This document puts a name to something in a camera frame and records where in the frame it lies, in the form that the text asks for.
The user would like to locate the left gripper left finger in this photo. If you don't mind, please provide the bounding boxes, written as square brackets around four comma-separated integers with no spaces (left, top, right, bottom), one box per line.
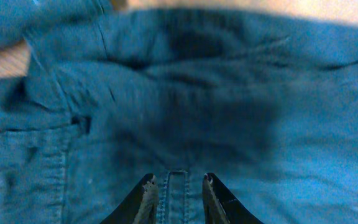
[101,173,159,224]

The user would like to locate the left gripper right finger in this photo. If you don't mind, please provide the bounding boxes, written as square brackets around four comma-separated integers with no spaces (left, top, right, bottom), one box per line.
[202,173,263,224]

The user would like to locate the navy shorts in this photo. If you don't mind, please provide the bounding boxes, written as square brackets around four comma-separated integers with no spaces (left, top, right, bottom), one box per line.
[0,1,358,223]

